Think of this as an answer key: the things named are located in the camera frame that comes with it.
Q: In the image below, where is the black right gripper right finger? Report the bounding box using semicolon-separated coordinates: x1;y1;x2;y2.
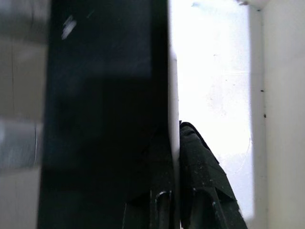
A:
179;121;249;229

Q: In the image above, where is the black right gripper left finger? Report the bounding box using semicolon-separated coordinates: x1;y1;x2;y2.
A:
122;124;178;229

